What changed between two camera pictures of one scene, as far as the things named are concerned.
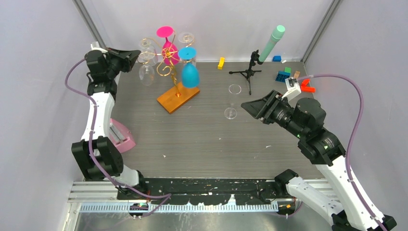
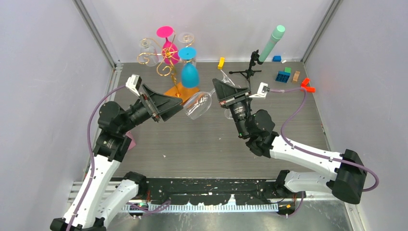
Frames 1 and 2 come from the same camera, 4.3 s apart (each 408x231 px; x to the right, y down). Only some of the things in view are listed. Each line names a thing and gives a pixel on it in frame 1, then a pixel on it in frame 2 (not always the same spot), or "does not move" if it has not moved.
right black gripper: [255, 107] to [224, 92]
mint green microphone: [276, 35] does not move
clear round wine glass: [146, 71] to [197, 104]
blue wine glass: [190, 75] does not move
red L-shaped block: [304, 88] does not move
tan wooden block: [297, 74] does not move
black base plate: [205, 191] does not move
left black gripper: [128, 58] to [166, 106]
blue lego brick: [281, 76] does not move
